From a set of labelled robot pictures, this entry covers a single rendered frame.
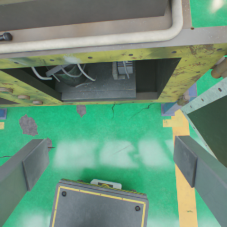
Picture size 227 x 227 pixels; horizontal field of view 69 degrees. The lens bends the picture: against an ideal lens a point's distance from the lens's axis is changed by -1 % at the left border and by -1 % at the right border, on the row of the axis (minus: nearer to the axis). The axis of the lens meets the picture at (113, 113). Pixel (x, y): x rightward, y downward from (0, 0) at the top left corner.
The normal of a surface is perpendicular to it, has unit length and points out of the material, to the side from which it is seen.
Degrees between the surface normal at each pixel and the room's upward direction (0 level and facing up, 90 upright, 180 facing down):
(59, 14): 90
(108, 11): 90
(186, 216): 0
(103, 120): 0
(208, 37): 0
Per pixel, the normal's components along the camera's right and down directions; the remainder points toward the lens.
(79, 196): -0.13, -0.15
